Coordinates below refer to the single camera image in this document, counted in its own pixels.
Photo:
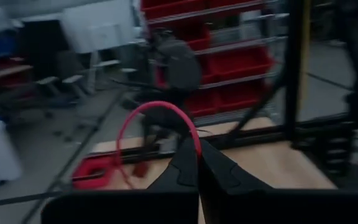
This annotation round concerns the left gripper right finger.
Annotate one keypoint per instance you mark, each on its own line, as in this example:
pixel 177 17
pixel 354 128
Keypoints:
pixel 219 177

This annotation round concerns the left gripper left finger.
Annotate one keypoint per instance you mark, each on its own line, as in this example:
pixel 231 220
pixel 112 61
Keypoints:
pixel 185 174

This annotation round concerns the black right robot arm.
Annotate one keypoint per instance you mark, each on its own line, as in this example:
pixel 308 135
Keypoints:
pixel 357 102

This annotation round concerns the small red plastic bin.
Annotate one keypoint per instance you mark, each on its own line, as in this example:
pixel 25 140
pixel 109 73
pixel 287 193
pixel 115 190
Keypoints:
pixel 79 180

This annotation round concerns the grey office chair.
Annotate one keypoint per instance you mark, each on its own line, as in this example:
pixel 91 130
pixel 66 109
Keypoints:
pixel 179 62

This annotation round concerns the shelf rack of red bins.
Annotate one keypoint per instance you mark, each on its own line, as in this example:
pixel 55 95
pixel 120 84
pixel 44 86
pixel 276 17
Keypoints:
pixel 238 62

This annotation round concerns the black office chair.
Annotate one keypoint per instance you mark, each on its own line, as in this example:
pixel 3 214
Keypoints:
pixel 70 65

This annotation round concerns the white cabinet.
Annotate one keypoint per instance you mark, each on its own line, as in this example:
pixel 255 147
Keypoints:
pixel 98 28

